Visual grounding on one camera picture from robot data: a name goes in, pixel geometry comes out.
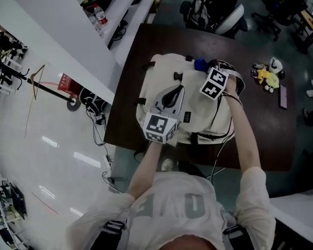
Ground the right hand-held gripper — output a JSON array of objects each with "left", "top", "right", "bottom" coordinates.
[{"left": 200, "top": 58, "right": 230, "bottom": 101}]

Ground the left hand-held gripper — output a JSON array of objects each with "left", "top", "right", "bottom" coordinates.
[{"left": 143, "top": 85, "right": 186, "bottom": 144}]

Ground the blue cloth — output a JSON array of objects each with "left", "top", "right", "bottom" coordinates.
[{"left": 194, "top": 57, "right": 212, "bottom": 73}]

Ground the cream canvas backpack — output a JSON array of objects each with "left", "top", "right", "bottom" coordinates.
[{"left": 135, "top": 53, "right": 247, "bottom": 147}]

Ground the person's left forearm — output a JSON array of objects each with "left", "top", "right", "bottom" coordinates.
[{"left": 126, "top": 139, "right": 164, "bottom": 201}]

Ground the person's right forearm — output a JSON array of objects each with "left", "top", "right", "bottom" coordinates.
[{"left": 225, "top": 81, "right": 263, "bottom": 172}]

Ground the white and black backpack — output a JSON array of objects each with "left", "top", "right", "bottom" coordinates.
[{"left": 189, "top": 0, "right": 218, "bottom": 29}]

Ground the yellow plush toy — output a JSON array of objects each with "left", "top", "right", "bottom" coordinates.
[{"left": 255, "top": 68, "right": 280, "bottom": 91}]

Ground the white round toy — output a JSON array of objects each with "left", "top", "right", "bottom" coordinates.
[{"left": 269, "top": 57, "right": 284, "bottom": 74}]

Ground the white and black office chair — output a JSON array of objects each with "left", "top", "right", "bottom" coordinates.
[{"left": 179, "top": 0, "right": 249, "bottom": 39}]

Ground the purple phone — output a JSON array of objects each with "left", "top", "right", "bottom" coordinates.
[{"left": 279, "top": 84, "right": 290, "bottom": 111}]

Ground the black bag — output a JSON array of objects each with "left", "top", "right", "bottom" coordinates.
[{"left": 79, "top": 86, "right": 113, "bottom": 115}]

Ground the white power strip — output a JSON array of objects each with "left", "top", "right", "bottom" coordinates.
[{"left": 103, "top": 153, "right": 113, "bottom": 170}]

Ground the red sign board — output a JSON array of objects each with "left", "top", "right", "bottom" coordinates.
[{"left": 57, "top": 72, "right": 81, "bottom": 96}]

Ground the person's white t-shirt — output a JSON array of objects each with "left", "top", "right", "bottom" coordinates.
[{"left": 65, "top": 166, "right": 277, "bottom": 250}]

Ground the red label water bottle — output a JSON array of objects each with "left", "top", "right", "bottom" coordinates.
[{"left": 93, "top": 4, "right": 109, "bottom": 26}]

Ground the clear plastic bottle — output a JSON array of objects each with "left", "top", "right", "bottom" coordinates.
[{"left": 83, "top": 7, "right": 103, "bottom": 34}]

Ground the white shelf counter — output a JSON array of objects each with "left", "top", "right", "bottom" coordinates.
[{"left": 4, "top": 0, "right": 164, "bottom": 106}]

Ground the wooden clothes hanger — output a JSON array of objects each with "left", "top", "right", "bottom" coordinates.
[{"left": 24, "top": 64, "right": 46, "bottom": 140}]

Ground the black clothes rack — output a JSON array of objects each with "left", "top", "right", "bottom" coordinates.
[{"left": 0, "top": 54, "right": 82, "bottom": 112}]

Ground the white desk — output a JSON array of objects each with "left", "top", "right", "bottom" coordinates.
[{"left": 269, "top": 190, "right": 313, "bottom": 250}]

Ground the black equipment rack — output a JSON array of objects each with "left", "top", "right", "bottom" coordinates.
[{"left": 0, "top": 175, "right": 27, "bottom": 227}]

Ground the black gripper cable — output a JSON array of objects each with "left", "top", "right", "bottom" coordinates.
[{"left": 208, "top": 92, "right": 244, "bottom": 178}]

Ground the black floor cable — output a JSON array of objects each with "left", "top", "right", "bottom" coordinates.
[{"left": 85, "top": 105, "right": 113, "bottom": 166}]

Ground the wooden desk with black frame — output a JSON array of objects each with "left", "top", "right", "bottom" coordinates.
[{"left": 291, "top": 8, "right": 313, "bottom": 55}]

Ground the black chest harness strap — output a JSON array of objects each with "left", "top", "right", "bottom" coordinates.
[
  {"left": 223, "top": 224, "right": 247, "bottom": 242},
  {"left": 103, "top": 219, "right": 127, "bottom": 235}
]

